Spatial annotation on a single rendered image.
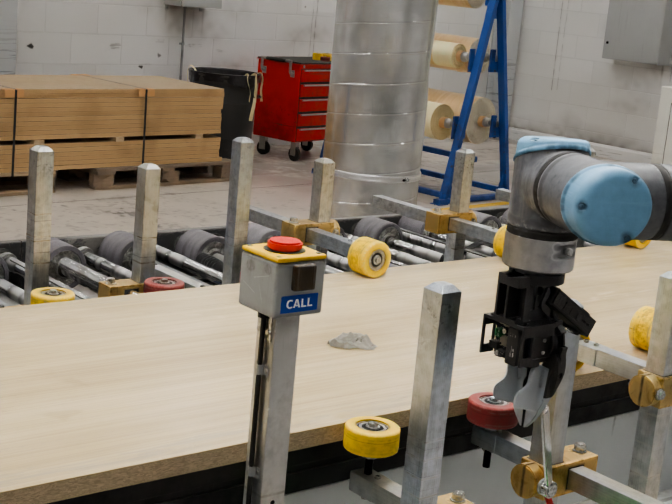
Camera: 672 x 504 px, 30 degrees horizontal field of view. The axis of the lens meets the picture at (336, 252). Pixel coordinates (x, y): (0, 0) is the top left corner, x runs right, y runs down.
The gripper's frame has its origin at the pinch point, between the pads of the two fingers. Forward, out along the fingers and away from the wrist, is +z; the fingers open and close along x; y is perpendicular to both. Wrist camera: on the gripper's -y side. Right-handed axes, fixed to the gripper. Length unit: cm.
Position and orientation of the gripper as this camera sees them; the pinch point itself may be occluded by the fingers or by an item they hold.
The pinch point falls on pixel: (528, 415)
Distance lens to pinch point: 167.4
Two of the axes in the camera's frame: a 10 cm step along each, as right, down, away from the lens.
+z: -0.9, 9.7, 2.2
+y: -7.7, 0.7, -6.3
